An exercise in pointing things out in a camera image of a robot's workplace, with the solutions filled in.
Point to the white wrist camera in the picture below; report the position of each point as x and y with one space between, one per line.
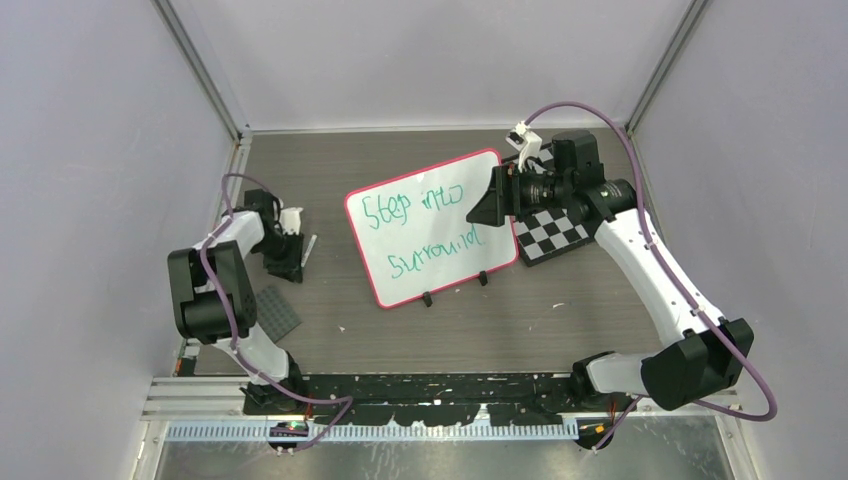
526 142
290 221

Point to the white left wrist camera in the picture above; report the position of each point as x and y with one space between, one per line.
290 221

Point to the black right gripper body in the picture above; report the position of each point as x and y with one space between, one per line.
533 191

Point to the white marker pen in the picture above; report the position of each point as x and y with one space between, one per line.
308 250

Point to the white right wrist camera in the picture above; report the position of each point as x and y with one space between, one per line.
526 142

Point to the pink-framed whiteboard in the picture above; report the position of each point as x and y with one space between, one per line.
412 234

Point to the black and white chessboard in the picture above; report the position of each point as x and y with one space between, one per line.
546 235

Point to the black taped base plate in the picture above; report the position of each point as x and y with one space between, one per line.
435 400

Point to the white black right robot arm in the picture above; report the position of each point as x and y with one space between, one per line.
701 349

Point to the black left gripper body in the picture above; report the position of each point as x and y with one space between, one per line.
282 255

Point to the grey studded baseplate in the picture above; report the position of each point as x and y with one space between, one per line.
275 314

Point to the aluminium front rail frame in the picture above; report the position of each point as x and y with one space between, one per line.
211 409

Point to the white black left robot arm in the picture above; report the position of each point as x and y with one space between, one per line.
214 302

